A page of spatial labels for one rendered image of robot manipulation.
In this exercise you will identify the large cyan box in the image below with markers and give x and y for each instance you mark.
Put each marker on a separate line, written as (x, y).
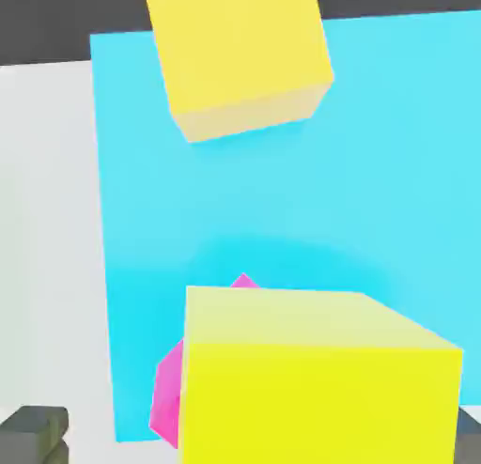
(375, 189)

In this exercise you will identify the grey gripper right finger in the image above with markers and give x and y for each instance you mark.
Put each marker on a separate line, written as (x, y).
(469, 441)

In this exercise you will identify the small golden yellow cube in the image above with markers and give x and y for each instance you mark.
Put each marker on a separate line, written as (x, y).
(240, 50)

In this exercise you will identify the small pink cube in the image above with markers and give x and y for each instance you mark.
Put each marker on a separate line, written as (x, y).
(167, 396)

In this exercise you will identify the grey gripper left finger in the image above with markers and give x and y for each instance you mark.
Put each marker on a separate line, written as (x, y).
(30, 439)

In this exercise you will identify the small lemon yellow cube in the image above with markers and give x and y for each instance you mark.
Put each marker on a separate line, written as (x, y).
(319, 396)

